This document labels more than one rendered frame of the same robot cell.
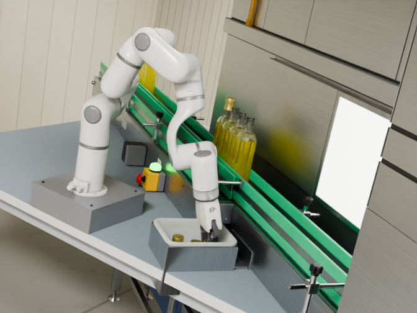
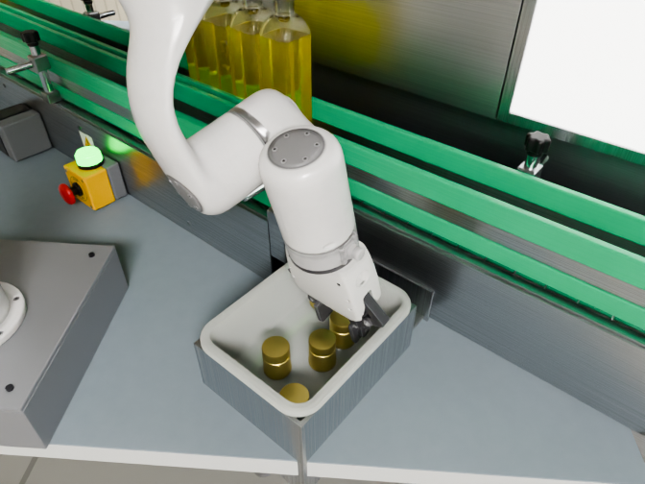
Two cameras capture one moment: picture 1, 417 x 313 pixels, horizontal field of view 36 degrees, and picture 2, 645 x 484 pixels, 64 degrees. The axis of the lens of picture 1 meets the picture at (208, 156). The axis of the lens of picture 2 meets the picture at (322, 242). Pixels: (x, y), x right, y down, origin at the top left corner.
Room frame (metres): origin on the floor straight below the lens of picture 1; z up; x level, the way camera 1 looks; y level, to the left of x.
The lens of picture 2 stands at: (1.39, 0.17, 1.31)
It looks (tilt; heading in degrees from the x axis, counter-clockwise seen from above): 40 degrees down; 334
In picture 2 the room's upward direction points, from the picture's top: straight up
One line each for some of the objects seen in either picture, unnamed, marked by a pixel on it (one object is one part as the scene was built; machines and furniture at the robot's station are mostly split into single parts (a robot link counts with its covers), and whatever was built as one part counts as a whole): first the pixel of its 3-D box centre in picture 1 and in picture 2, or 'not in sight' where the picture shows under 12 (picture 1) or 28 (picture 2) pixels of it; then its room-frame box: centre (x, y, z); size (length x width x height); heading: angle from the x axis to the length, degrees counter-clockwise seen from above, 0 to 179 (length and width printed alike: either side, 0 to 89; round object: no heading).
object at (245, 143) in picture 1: (241, 161); (287, 87); (2.08, -0.11, 0.99); 0.06 x 0.06 x 0.21; 24
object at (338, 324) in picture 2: not in sight; (342, 327); (1.77, -0.05, 0.79); 0.04 x 0.04 x 0.04
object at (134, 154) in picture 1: (133, 153); (18, 133); (2.54, 0.31, 0.79); 0.08 x 0.08 x 0.08; 24
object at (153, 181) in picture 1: (152, 179); (95, 181); (2.28, 0.19, 0.79); 0.07 x 0.07 x 0.07; 24
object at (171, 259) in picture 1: (200, 245); (322, 330); (1.78, -0.03, 0.79); 0.27 x 0.17 x 0.08; 114
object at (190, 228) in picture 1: (192, 243); (309, 339); (1.77, 0.00, 0.80); 0.22 x 0.17 x 0.09; 114
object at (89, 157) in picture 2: (155, 167); (88, 156); (2.28, 0.19, 0.84); 0.04 x 0.04 x 0.03
